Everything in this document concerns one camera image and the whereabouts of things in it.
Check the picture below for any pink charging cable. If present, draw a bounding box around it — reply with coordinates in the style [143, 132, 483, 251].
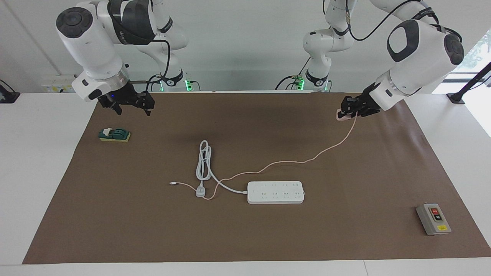
[169, 111, 358, 200]

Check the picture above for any white power strip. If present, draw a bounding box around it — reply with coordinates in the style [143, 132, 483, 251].
[247, 181, 305, 205]

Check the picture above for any black stand pole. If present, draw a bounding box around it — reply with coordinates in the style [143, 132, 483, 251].
[447, 61, 491, 105]

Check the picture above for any black table clamp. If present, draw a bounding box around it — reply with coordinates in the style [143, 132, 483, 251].
[0, 79, 20, 104]

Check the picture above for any brown table mat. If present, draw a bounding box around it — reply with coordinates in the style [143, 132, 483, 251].
[22, 91, 491, 265]

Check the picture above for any green knife switch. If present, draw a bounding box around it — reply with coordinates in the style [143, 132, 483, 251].
[99, 127, 131, 143]

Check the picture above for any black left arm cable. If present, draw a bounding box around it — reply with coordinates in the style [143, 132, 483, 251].
[274, 0, 463, 91]

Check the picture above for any white wall outlet box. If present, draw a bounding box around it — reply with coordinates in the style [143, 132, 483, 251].
[41, 74, 77, 93]

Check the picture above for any white power strip cord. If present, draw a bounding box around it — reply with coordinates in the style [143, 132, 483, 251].
[196, 140, 249, 198]

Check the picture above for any grey on-off switch box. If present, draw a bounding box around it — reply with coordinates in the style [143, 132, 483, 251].
[416, 203, 452, 236]

